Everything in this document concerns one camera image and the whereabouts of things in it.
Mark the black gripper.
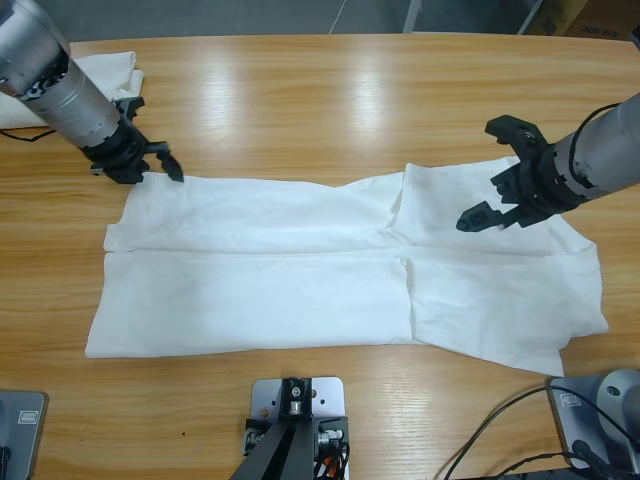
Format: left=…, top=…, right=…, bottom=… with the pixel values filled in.
left=455, top=143, right=585, bottom=234
left=78, top=121, right=186, bottom=186

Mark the white T-shirt with black print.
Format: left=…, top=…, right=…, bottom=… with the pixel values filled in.
left=84, top=155, right=610, bottom=377

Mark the white metal leg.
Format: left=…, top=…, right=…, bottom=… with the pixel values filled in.
left=516, top=0, right=545, bottom=35
left=402, top=0, right=426, bottom=34

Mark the cardboard box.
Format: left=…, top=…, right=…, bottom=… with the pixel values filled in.
left=542, top=0, right=640, bottom=39

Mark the white mounting block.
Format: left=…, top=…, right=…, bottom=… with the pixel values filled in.
left=249, top=377, right=350, bottom=480

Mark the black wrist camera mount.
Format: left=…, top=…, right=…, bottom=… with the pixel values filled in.
left=108, top=95, right=146, bottom=124

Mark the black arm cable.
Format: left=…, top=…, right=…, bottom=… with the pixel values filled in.
left=0, top=127, right=56, bottom=143
left=571, top=102, right=622, bottom=151

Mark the long black cable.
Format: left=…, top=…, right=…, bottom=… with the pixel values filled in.
left=444, top=384, right=640, bottom=479

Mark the white cord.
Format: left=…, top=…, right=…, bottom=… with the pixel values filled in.
left=329, top=0, right=351, bottom=32

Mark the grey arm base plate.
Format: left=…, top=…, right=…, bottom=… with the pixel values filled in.
left=547, top=368, right=640, bottom=474
left=0, top=389, right=50, bottom=480

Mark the thin black cable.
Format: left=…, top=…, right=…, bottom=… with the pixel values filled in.
left=494, top=451, right=581, bottom=480

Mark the dark camera post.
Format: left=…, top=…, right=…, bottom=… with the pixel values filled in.
left=232, top=378, right=315, bottom=480

